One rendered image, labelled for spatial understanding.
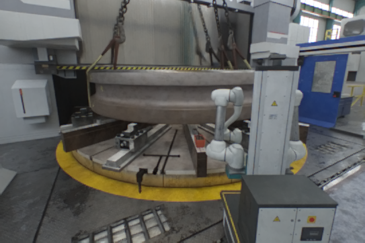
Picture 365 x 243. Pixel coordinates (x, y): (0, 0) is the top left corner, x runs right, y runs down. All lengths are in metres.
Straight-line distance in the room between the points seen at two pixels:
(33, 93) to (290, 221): 5.17
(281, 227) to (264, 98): 0.97
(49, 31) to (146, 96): 1.83
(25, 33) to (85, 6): 2.33
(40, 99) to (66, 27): 2.24
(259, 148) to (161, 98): 1.87
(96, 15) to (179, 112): 3.76
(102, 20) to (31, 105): 2.77
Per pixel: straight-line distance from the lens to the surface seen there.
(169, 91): 2.97
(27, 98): 5.30
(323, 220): 1.74
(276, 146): 1.80
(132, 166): 2.85
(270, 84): 1.62
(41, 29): 3.64
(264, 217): 1.53
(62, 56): 4.55
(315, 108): 7.25
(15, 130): 5.95
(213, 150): 1.86
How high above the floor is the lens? 1.73
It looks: 11 degrees down
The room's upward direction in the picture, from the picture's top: straight up
